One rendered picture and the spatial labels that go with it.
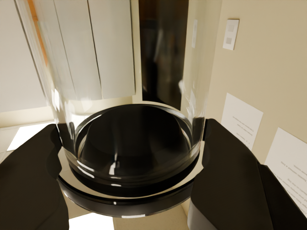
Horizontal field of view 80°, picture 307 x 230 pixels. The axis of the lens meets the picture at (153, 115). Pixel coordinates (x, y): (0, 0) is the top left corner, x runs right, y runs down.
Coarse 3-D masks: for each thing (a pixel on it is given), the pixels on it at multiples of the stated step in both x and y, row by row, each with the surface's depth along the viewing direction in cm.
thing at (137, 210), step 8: (64, 192) 10; (72, 192) 9; (184, 192) 9; (80, 200) 9; (88, 200) 9; (160, 200) 9; (168, 200) 9; (176, 200) 9; (88, 208) 9; (96, 208) 9; (104, 208) 9; (112, 208) 9; (120, 208) 9; (128, 208) 9; (136, 208) 9; (144, 208) 9; (152, 208) 9; (160, 208) 9
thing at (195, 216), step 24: (216, 120) 11; (216, 144) 9; (240, 144) 9; (216, 168) 8; (240, 168) 8; (192, 192) 7; (216, 192) 7; (240, 192) 7; (264, 192) 7; (192, 216) 7; (216, 216) 6; (240, 216) 6; (264, 216) 6
